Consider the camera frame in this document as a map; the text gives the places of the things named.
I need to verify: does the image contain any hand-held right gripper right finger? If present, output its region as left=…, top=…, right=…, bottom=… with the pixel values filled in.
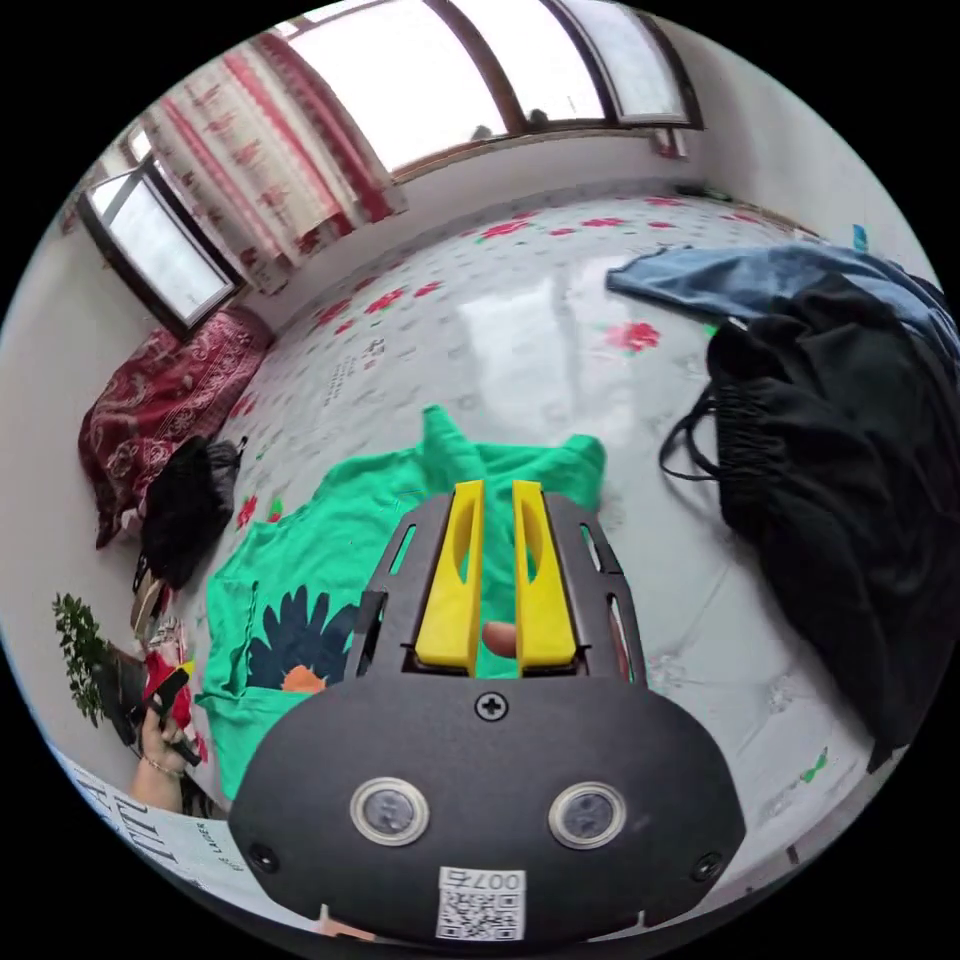
left=512, top=481, right=578, bottom=672

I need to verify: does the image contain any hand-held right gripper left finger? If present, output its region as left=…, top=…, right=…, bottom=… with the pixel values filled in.
left=414, top=482, right=487, bottom=671

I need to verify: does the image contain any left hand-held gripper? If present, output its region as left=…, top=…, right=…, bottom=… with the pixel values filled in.
left=140, top=667, right=205, bottom=768

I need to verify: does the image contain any green t-shirt with flower print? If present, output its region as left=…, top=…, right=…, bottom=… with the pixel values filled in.
left=196, top=404, right=609, bottom=801

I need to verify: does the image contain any person's left forearm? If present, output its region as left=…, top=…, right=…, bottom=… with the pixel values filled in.
left=128, top=763, right=187, bottom=817

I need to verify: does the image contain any person's left hand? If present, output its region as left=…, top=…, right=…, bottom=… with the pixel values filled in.
left=139, top=708, right=190, bottom=775

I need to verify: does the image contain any green potted plant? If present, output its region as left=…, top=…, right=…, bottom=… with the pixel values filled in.
left=50, top=592, right=115, bottom=730

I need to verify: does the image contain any person's body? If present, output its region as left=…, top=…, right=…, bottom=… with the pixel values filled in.
left=50, top=748, right=316, bottom=931

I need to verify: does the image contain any small dark pile of clothes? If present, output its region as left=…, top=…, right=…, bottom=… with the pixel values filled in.
left=139, top=434, right=243, bottom=592

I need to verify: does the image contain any red patterned pillow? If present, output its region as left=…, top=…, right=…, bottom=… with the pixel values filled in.
left=77, top=310, right=276, bottom=550

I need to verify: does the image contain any red and white striped curtain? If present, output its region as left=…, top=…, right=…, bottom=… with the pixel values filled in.
left=140, top=31, right=408, bottom=295

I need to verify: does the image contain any small window with dark frame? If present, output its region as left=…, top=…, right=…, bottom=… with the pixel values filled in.
left=74, top=160, right=247, bottom=343

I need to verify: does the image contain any large window with brown frame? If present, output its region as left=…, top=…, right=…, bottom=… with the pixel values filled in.
left=273, top=0, right=708, bottom=186

